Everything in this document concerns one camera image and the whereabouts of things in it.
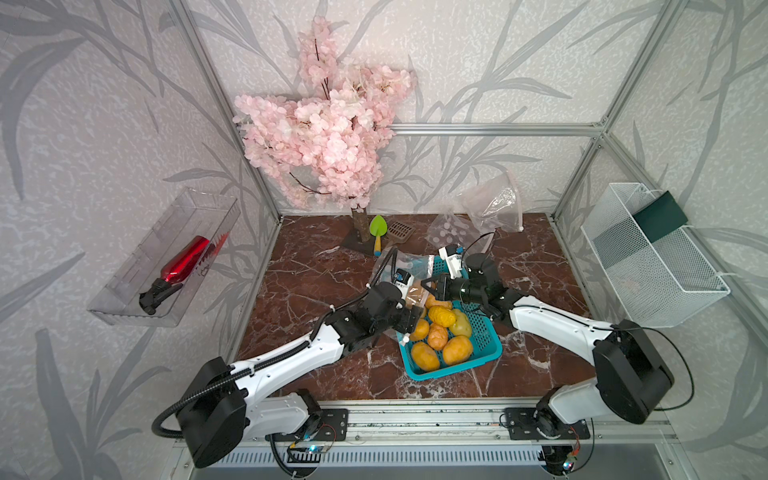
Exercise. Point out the clear zipper bag with dots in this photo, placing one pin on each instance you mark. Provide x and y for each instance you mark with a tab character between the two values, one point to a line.
406	271

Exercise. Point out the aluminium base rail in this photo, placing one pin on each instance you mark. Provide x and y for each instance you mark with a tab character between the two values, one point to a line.
469	432

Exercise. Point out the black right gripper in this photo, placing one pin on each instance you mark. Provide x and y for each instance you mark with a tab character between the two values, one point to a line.
442	286

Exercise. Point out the clear zipper bag rear upright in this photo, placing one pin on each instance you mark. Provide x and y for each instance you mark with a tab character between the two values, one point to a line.
494	204

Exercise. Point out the white wire wall basket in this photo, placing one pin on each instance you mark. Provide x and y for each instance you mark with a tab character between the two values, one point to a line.
659	285

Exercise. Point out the green-yellow potato right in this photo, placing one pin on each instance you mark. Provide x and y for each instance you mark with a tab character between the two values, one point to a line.
462	326

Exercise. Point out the green toy shovel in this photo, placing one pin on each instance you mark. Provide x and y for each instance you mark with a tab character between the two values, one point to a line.
378	228

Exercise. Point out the clear acrylic wall shelf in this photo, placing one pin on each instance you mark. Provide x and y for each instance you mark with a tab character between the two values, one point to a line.
191	213

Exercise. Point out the pink cherry blossom tree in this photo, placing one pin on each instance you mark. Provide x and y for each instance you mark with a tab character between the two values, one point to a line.
325	146

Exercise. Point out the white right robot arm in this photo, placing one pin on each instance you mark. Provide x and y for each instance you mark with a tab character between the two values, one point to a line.
631	377

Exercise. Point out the tan toy rake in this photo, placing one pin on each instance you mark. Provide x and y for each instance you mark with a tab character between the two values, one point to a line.
398	232

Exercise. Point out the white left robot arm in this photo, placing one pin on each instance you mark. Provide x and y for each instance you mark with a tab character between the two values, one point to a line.
228	403

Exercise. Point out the orange potato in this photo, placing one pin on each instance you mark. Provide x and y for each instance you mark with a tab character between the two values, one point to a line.
420	331
438	337

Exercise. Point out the orange potato centre left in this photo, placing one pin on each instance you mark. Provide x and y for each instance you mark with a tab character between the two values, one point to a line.
420	331

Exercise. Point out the teal plastic basket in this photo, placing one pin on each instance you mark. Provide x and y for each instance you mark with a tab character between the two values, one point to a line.
487	346

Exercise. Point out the yellow wrinkled potato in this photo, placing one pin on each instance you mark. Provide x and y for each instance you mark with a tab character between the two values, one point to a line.
442	316

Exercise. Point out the clear zipper bag rear flat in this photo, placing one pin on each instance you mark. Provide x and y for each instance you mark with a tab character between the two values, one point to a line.
448	229

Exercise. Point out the large brown potato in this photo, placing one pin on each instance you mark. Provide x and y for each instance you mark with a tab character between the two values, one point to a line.
457	350

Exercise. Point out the dark green card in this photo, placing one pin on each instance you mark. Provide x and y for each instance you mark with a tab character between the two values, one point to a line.
660	217

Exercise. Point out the brown potato top middle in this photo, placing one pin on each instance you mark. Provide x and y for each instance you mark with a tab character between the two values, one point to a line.
431	302

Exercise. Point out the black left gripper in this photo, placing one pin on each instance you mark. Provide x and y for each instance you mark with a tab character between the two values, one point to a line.
408	319

